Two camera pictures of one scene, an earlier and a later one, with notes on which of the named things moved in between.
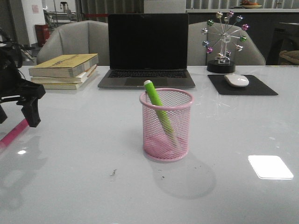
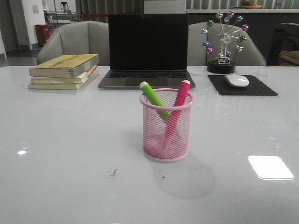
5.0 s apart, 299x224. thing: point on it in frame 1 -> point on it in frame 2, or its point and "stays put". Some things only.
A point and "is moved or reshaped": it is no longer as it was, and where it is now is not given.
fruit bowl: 248,4 stays put
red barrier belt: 96,15 stays put
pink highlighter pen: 7,138 -> 180,100
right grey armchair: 205,39 stays put
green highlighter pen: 159,107 is moved or reshaped
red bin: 42,33 stays put
